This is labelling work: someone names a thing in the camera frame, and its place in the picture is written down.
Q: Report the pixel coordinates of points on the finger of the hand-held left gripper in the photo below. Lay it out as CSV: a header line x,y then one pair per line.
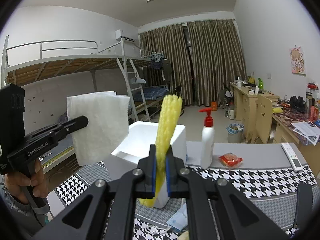
x,y
77,123

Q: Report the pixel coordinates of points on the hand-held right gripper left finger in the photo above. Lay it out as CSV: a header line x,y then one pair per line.
x,y
153,171

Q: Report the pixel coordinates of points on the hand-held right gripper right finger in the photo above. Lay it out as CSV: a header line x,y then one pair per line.
x,y
168,172

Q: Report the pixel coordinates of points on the white foam sheet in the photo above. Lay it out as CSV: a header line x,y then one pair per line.
x,y
100,125

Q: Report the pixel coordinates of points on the white foam box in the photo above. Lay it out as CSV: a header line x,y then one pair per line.
x,y
140,137

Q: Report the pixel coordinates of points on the blue face mask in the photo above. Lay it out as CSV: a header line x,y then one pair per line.
x,y
178,220

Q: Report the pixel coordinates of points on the yellow foam net sleeve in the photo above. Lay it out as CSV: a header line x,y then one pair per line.
x,y
167,120

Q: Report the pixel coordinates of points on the person's left forearm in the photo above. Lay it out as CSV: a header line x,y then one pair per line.
x,y
15,211

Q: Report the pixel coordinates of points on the person's left hand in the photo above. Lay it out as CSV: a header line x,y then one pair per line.
x,y
37,180

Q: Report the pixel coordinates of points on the white pump bottle red cap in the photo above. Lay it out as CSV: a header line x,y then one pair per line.
x,y
207,145

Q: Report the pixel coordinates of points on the metal bunk bed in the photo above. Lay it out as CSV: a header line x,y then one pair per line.
x,y
62,65

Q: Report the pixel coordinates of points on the red snack packet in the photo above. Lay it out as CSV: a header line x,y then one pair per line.
x,y
231,160

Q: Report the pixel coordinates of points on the white bunk ladder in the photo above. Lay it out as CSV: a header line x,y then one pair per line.
x,y
136,89

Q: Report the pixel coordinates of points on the blue trash bin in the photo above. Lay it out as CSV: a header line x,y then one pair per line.
x,y
235,135

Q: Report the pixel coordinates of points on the blue plaid bedding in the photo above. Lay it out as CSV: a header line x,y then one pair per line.
x,y
150,92

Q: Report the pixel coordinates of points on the orange container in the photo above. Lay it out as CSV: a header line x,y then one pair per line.
x,y
213,105

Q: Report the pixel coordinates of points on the black tripod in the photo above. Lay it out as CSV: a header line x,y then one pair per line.
x,y
178,91

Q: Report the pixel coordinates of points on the houndstooth tablecloth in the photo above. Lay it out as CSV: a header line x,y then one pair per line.
x,y
250,180

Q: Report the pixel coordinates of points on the dark hanging clothes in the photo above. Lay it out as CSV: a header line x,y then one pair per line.
x,y
157,66

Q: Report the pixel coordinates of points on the white air conditioner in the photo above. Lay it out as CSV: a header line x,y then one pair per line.
x,y
122,33

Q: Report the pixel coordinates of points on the light wooden desk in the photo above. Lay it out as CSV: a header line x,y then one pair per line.
x,y
287,135
243,105

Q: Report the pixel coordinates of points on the brown curtain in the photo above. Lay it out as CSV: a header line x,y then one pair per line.
x,y
170,60
215,60

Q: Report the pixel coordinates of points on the wooden smiley chair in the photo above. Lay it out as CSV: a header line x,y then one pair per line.
x,y
263,110

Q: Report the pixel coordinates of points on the white jug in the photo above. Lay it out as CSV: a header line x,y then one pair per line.
x,y
256,90

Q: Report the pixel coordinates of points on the white remote control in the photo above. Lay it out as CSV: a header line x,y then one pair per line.
x,y
291,156

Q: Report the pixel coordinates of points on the yellow cloth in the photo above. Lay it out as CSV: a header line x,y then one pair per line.
x,y
277,110

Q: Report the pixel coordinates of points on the printed paper sheets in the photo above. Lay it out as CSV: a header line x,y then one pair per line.
x,y
306,130

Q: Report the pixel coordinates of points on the cluster of desk bottles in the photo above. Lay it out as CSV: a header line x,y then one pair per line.
x,y
312,105

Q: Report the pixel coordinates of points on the cartoon wall poster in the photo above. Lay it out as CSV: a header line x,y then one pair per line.
x,y
297,60

